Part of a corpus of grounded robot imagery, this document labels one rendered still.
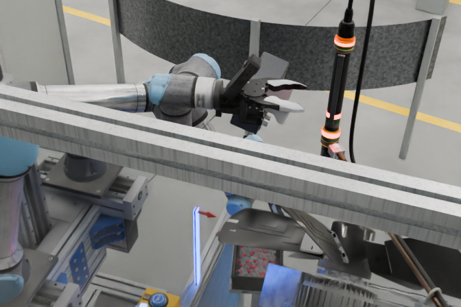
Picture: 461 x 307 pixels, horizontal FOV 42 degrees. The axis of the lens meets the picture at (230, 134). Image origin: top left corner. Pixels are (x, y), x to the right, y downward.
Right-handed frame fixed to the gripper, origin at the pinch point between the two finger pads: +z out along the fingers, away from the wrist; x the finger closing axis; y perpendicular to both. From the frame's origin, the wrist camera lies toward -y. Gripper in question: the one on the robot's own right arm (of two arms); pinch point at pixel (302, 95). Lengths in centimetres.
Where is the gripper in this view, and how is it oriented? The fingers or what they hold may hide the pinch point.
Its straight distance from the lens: 139.9
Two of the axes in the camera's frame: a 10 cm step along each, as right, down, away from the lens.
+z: 9.9, 1.1, -1.1
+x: -1.5, 6.0, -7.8
